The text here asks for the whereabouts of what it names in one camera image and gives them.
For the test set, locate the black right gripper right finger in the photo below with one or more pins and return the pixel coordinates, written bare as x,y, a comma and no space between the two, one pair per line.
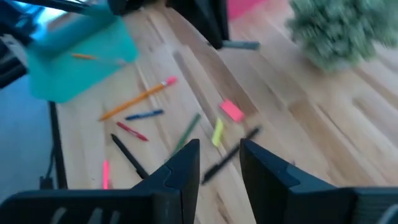
280,193

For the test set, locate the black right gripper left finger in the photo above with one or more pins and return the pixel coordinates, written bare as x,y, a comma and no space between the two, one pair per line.
177,186

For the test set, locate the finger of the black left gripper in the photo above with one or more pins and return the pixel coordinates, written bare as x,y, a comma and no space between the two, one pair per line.
205,18

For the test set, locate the green eraser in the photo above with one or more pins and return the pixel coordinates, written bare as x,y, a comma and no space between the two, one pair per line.
241,45

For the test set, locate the green pencil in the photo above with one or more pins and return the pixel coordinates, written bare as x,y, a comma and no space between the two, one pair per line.
186,133

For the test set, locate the black pen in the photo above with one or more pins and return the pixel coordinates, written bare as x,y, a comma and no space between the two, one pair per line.
230,155
129,155

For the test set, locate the yellow eraser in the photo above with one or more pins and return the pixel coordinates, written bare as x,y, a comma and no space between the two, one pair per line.
218,132

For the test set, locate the red marker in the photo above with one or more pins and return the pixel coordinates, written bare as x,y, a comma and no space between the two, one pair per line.
132,131

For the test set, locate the blue pen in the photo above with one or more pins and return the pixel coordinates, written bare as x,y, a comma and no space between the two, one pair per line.
144,114

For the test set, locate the pink eraser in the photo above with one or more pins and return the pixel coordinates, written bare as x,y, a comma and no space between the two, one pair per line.
232,110

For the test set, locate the yellow pencil with pink eraser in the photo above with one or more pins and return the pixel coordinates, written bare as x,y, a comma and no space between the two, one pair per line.
136,99

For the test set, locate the orange pencil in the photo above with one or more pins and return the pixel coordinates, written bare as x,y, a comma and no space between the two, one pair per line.
84,56

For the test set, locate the pink translucent plastic bin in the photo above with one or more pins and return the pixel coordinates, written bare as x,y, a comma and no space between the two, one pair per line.
242,7

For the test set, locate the green artificial plant in pot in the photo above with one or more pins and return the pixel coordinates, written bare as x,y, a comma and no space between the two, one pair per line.
339,28

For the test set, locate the black aluminium table frame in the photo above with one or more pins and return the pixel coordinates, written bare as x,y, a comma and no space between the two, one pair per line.
57,140

